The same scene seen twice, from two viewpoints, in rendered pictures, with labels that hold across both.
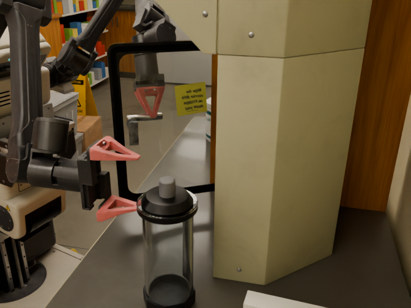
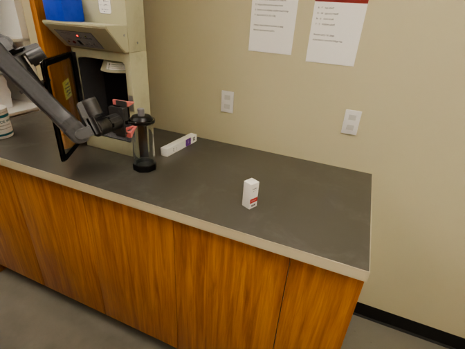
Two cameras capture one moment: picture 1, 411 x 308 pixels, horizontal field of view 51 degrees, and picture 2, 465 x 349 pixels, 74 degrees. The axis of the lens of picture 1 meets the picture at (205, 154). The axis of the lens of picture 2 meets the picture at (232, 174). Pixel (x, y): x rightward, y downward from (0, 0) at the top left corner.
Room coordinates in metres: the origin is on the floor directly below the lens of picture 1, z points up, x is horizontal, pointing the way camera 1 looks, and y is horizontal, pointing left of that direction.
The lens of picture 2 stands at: (0.09, 1.22, 1.57)
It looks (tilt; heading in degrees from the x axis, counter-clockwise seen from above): 27 degrees down; 278
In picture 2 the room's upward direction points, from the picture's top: 4 degrees clockwise
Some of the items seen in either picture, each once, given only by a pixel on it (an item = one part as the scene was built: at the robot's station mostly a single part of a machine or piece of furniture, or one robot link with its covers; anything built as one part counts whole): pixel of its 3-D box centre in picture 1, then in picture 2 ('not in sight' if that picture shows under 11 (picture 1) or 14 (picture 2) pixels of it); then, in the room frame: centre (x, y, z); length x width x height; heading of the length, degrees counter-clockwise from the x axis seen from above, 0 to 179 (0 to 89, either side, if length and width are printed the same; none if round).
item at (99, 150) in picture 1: (114, 162); (125, 108); (0.67, 0.16, 1.23); 0.09 x 0.07 x 0.07; 77
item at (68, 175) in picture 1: (78, 175); (113, 122); (0.69, 0.23, 1.20); 0.07 x 0.07 x 0.10; 77
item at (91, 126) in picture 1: (77, 137); not in sight; (3.48, 1.12, 0.14); 0.41 x 0.32 x 0.28; 173
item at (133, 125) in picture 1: (133, 132); not in sight; (0.94, 0.17, 1.18); 0.02 x 0.02 x 0.06; 17
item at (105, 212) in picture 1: (117, 197); (127, 125); (0.67, 0.16, 1.16); 0.09 x 0.07 x 0.07; 77
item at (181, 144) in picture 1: (176, 124); (66, 105); (0.99, 0.07, 1.19); 0.30 x 0.01 x 0.40; 107
